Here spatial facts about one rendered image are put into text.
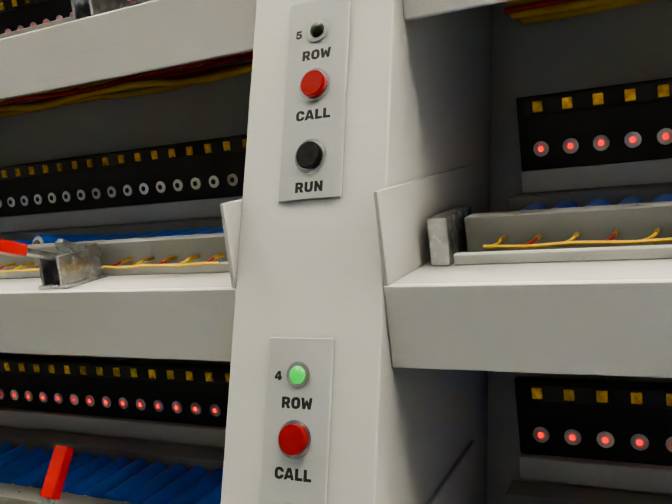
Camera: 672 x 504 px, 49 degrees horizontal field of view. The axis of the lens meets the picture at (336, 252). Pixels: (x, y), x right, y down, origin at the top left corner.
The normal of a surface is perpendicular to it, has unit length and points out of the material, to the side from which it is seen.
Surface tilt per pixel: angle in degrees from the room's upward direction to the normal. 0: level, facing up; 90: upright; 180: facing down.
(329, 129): 90
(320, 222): 90
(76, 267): 90
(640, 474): 111
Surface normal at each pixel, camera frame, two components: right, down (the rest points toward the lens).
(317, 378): -0.46, -0.18
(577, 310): -0.44, 0.18
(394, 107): 0.89, -0.04
